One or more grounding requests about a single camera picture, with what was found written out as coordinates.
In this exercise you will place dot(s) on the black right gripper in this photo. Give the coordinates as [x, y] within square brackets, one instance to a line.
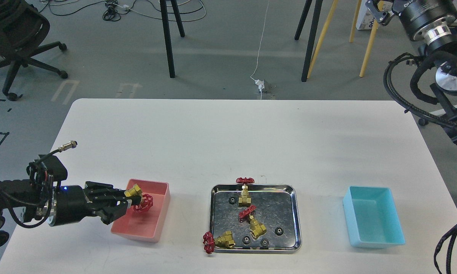
[415, 15]

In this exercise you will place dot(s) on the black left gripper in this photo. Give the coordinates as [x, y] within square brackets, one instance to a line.
[73, 203]

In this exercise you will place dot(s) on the brass valve red handle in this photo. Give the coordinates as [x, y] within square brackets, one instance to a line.
[226, 240]
[142, 202]
[244, 199]
[257, 228]

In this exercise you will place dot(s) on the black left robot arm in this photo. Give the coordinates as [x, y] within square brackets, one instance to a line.
[42, 198]

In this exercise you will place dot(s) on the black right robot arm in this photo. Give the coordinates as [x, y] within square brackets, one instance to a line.
[431, 25]

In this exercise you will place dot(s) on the white cardboard box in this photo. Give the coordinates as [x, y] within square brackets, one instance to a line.
[364, 17]

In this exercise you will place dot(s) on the pink plastic box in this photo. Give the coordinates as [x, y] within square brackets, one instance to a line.
[146, 226]

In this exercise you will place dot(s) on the blue plastic box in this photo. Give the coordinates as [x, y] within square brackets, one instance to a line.
[371, 218]

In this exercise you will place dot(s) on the yellow wooden leg right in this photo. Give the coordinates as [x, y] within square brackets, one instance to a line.
[370, 41]

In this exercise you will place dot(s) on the yellow wooden leg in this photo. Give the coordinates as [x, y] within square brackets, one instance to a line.
[314, 48]
[370, 41]

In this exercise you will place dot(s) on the yellow wooden leg left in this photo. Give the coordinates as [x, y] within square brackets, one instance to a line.
[314, 48]

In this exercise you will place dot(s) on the black easel leg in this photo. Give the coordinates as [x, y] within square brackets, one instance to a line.
[303, 17]

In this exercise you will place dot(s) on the white power plug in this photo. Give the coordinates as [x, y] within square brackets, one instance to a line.
[261, 85]

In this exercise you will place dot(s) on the metal tray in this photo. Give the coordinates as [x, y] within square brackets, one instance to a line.
[276, 206]

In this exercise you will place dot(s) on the black office chair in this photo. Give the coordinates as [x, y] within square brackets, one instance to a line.
[22, 30]

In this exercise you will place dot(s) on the brass valve bottom red handle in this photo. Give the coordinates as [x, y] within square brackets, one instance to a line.
[226, 240]

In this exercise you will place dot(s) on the brass valve top red handle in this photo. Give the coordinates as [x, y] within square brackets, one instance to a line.
[244, 199]

